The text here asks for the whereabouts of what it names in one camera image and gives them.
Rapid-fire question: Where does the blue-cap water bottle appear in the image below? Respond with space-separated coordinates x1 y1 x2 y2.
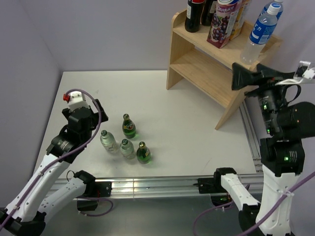
260 0 284 20
240 1 281 64

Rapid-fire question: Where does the orange juice carton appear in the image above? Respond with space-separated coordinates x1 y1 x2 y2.
229 0 252 41

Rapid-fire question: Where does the clear glass bottle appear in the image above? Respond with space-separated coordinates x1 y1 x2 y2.
100 130 118 152
120 139 136 159

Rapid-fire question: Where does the aluminium mounting rail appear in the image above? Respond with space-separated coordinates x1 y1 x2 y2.
96 102 263 199

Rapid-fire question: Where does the clear glass bottle left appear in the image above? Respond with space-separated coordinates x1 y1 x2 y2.
100 130 118 152

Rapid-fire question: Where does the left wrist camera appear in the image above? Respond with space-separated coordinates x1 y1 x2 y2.
63 91 89 112

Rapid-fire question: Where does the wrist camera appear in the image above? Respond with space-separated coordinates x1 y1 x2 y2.
63 91 89 112
276 61 315 86

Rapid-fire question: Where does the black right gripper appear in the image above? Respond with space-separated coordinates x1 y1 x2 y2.
230 60 293 131

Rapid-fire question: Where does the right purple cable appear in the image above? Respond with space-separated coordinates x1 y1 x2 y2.
191 171 315 236

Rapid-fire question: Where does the purple cable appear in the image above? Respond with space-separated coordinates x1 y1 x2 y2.
191 171 315 236
0 88 114 229

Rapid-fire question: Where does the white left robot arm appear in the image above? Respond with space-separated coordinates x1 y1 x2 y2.
0 97 108 236

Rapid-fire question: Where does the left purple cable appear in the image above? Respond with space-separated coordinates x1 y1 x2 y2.
0 88 114 229

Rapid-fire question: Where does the green glass bottle far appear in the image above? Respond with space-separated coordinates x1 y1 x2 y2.
122 114 136 139

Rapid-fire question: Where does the clear glass bottle right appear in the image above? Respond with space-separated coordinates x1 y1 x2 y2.
120 139 136 159

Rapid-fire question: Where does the cola glass bottle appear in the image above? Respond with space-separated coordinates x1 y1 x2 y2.
201 0 217 26
185 0 205 32

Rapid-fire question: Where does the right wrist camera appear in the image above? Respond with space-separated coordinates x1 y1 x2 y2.
276 61 315 86

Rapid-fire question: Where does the wooden shelf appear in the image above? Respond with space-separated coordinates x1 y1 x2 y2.
166 8 283 131

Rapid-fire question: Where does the green glass bottle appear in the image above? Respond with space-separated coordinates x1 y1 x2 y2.
136 141 151 164
122 114 136 139

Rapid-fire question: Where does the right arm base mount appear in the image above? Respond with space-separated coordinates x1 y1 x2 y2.
193 177 232 206

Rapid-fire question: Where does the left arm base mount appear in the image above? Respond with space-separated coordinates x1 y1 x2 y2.
76 181 114 217

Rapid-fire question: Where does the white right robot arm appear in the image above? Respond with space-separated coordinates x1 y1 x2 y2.
213 61 315 236

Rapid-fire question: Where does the green glass bottle near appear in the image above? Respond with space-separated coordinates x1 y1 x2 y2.
136 141 151 164

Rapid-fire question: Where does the purple juice carton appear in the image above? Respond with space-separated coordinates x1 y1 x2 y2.
207 0 242 49

